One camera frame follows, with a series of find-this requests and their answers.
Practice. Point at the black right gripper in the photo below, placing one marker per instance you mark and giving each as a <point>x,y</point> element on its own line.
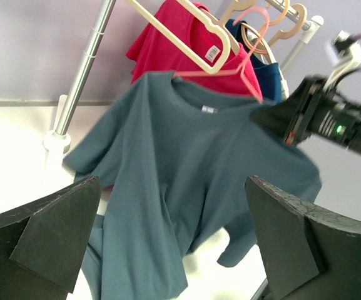
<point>312,110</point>

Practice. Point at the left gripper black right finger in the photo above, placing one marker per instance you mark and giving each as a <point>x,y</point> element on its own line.
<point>308,252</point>

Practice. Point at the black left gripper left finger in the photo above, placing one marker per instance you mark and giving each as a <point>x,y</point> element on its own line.
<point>42,243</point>

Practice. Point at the teal blue t-shirt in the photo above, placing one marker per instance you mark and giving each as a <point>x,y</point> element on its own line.
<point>176,156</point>

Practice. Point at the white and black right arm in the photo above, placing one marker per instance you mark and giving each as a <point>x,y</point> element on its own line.
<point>312,110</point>

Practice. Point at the navy blue t-shirt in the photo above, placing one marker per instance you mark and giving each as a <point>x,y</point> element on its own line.
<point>270,77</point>

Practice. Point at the cream plastic hanger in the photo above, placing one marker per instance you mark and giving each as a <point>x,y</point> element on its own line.
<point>153,52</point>

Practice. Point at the wooden hanger with navy shirt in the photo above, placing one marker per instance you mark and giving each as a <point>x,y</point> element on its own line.
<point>254,38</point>

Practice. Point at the white clothes rack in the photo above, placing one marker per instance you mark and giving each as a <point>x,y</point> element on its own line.
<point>57,142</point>

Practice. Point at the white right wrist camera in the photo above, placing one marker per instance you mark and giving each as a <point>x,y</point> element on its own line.
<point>344,53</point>

